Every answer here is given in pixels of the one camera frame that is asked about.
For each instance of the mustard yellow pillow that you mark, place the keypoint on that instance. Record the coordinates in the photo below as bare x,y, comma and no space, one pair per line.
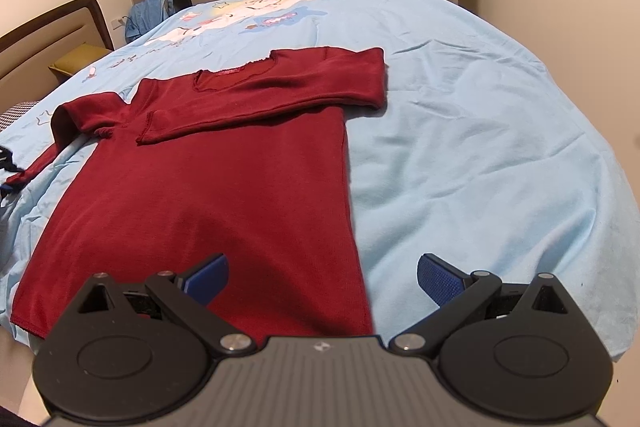
76,60

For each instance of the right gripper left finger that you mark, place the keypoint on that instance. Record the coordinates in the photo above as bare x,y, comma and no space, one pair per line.
184,297

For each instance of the blue clothes pile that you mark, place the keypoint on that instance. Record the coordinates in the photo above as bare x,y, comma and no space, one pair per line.
146,15

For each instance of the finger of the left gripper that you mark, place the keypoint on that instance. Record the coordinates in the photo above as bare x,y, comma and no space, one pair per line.
7,163

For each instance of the brown padded headboard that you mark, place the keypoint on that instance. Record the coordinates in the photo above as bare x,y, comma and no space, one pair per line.
28,51

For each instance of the checkered red white pillow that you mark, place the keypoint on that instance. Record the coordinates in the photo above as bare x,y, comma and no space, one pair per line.
15,113

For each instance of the light blue cartoon bedsheet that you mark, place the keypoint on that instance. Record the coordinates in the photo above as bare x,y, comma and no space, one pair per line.
478,158

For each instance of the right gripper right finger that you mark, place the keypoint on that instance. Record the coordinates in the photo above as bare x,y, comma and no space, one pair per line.
461,298

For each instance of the dark red long-sleeve shirt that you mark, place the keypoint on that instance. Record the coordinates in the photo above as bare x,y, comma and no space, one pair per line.
248,162

